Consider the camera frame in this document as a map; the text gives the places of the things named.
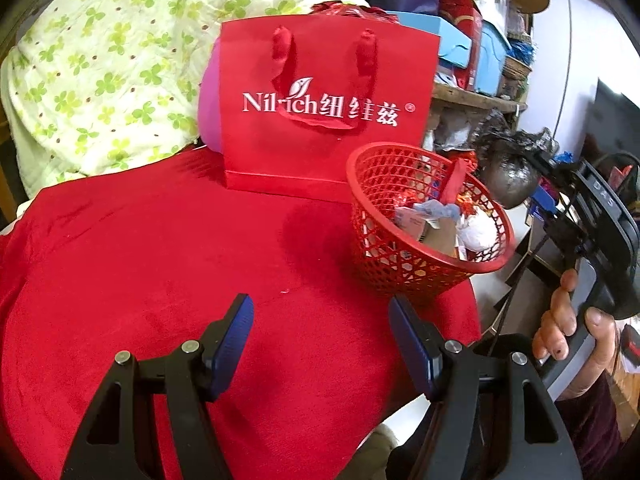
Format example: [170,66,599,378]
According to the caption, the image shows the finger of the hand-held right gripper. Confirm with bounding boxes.
[527,152,583,261]

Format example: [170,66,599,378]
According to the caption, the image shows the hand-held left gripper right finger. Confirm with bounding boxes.
[388,296,583,480]

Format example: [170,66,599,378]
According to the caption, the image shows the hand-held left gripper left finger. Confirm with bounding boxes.
[60,292,255,480]

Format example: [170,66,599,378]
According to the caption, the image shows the white tissue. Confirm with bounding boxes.
[457,210,499,253]

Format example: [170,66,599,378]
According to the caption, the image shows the red foil wrapper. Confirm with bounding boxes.
[455,187,488,218]

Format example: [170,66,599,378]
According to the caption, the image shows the red plastic mesh basket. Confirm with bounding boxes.
[346,142,517,298]

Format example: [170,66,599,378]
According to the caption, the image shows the person's right forearm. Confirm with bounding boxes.
[554,372,640,480]

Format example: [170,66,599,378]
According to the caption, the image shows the person's right hand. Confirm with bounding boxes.
[531,268,623,401]

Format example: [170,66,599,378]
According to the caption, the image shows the black plastic bag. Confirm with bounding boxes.
[472,110,558,208]

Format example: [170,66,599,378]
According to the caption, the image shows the black screen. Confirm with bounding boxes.
[592,77,640,161]

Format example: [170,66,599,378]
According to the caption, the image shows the person's leg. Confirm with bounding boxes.
[350,422,406,480]

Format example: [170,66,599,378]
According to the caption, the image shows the red velvet cloth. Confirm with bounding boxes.
[0,147,483,480]

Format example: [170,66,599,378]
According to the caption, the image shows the wooden shelf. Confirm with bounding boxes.
[432,82,528,116]

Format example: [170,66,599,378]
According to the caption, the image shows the blue plastic crate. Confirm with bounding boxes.
[472,20,513,96]

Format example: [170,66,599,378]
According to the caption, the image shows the light blue cardboard box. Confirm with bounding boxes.
[385,10,473,68]

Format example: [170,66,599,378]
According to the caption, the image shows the red paper gift bag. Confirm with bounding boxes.
[220,12,442,203]

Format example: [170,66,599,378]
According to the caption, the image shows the red gift box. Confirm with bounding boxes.
[437,0,483,91]

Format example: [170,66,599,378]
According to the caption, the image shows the purple pink cushion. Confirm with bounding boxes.
[196,40,226,153]

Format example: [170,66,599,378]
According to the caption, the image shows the crumpled red plastic bag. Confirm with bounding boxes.
[307,2,401,26]

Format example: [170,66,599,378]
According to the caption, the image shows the green clover print quilt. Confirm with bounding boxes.
[0,0,371,196]

